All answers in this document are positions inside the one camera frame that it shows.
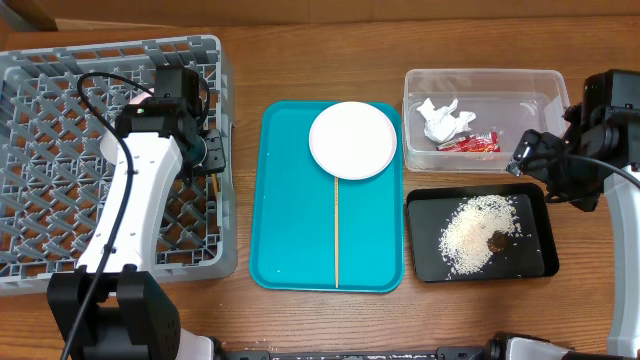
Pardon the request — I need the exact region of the wooden chopstick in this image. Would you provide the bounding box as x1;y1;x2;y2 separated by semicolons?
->
334;177;340;289
210;174;220;198

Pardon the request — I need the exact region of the small pink bowl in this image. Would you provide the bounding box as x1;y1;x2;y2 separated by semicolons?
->
129;92;152;105

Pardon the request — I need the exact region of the grey round bowl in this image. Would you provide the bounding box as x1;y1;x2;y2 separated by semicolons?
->
99;131;119;164

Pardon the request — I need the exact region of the red snack wrapper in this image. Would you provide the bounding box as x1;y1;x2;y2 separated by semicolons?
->
436;132;501;153

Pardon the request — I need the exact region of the large white round plate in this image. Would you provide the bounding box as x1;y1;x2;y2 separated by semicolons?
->
309;102;398;181

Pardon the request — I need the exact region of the brown food scrap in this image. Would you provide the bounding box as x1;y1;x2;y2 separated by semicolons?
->
487;231;509;253

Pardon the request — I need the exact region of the pile of white rice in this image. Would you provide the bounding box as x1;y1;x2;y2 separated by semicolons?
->
438;195;523;278

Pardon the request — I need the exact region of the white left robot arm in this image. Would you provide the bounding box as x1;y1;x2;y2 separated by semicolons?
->
47;95;220;359

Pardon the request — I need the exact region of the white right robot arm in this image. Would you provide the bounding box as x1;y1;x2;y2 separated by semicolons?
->
506;69;639;359

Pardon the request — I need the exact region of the clear plastic waste bin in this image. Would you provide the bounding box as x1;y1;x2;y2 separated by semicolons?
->
403;69;569;173

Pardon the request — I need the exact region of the teal plastic serving tray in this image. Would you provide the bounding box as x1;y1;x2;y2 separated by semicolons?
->
249;100;404;293

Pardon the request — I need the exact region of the black plastic tray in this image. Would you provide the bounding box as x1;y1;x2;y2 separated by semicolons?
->
406;183;559;283

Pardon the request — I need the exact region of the crumpled white tissue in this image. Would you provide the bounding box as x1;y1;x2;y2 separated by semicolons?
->
417;98;476;144

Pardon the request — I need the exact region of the grey plastic dish rack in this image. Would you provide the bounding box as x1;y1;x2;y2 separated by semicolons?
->
1;34;238;296

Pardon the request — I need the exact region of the black rail at table edge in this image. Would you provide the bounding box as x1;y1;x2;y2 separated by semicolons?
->
209;332;640;360

